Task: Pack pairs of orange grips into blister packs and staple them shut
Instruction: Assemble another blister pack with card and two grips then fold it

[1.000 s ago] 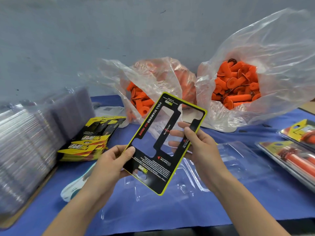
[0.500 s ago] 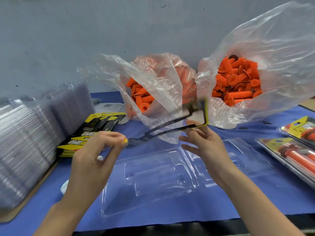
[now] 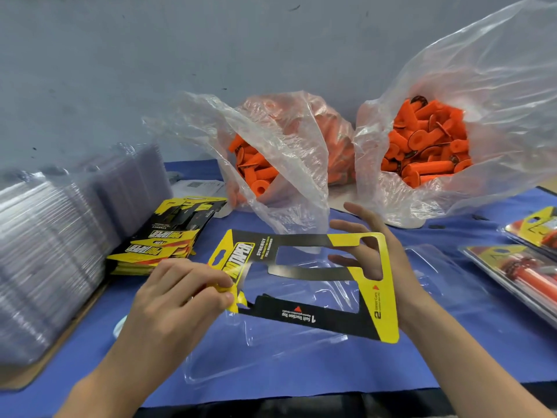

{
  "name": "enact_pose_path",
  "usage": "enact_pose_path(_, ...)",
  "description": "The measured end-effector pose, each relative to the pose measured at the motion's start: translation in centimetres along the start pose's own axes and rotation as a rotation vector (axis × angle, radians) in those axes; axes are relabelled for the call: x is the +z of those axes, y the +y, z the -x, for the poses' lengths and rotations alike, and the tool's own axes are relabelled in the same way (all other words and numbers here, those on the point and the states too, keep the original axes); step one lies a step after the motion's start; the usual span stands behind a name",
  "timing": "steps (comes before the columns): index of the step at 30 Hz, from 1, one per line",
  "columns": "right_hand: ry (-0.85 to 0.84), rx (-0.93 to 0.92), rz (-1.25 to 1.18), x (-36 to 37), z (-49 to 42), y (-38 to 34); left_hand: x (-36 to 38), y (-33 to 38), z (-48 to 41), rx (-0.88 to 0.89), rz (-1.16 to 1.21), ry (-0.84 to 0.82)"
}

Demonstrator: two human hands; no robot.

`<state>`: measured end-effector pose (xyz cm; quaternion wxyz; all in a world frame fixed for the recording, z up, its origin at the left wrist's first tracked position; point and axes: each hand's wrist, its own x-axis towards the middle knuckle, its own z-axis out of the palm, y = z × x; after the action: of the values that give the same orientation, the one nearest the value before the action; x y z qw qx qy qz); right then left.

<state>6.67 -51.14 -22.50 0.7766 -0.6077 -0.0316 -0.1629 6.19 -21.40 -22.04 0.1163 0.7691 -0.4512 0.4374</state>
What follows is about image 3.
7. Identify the person's left hand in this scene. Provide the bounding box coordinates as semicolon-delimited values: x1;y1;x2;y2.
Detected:
108;258;238;392

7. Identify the person's right hand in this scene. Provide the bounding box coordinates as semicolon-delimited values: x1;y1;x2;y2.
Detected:
329;201;428;331

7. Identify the teal hand stapler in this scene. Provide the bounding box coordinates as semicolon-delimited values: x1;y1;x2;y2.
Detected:
111;313;133;338

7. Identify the yellow black backing card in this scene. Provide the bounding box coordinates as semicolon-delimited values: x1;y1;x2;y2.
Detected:
209;229;402;345

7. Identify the stack of clear blister shells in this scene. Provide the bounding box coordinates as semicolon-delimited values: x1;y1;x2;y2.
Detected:
0;143;173;366

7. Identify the person's right forearm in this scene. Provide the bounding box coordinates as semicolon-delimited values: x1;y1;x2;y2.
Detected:
399;296;549;418

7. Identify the sealed yellow card package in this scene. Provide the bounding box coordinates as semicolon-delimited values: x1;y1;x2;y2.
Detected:
460;243;557;329

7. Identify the stack of yellow black cards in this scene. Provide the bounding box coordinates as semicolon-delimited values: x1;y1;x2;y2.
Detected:
106;197;229;277

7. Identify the white printed paper sheet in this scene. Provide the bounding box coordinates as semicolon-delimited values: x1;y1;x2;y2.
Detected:
169;178;232;218

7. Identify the large clear plastic bag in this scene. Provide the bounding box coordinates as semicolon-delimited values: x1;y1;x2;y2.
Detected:
352;0;557;230

